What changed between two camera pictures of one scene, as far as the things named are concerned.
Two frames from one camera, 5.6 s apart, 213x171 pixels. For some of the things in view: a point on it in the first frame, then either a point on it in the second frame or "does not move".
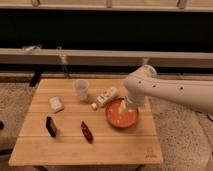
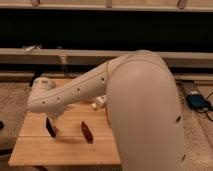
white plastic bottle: x=105 y=98 does not move
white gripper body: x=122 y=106 → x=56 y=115
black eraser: x=50 y=125 does not move
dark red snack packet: x=86 y=132 does not move
